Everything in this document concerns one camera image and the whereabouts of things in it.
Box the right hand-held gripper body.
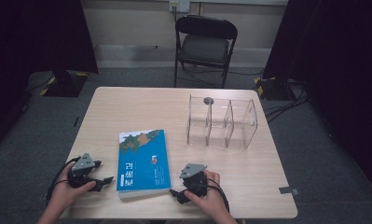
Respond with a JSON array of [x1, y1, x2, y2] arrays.
[[178, 163, 210, 198]]

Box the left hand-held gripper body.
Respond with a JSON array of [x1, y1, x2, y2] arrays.
[[67, 152, 98, 189]]

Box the blue book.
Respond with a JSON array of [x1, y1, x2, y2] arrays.
[[116, 129, 172, 201]]

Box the clear acrylic book rack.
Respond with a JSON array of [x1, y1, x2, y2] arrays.
[[186, 93, 259, 150]]

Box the person's right hand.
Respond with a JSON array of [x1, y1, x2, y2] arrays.
[[184, 169, 231, 223]]

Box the person's left hand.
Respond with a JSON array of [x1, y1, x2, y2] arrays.
[[48, 161, 97, 213]]

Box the black stand base striped tape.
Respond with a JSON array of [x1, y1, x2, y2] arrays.
[[39, 69, 90, 98], [253, 76, 300, 101]]

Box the grey tape strip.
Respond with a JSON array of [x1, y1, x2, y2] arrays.
[[278, 186, 300, 197]]

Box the black folding chair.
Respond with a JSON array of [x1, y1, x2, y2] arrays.
[[173, 14, 240, 90]]

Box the dark curtain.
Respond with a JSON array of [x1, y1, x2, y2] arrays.
[[262, 0, 372, 200], [0, 0, 100, 157]]

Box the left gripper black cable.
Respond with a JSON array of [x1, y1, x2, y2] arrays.
[[45, 156, 82, 207]]

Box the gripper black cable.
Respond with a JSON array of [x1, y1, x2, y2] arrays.
[[201, 177, 231, 214], [45, 156, 82, 207]]

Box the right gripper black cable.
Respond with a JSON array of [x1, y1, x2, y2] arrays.
[[201, 177, 231, 214]]

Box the black floor cables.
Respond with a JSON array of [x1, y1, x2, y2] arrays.
[[263, 90, 310, 124]]

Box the white wall socket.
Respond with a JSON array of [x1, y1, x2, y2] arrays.
[[169, 0, 191, 14]]

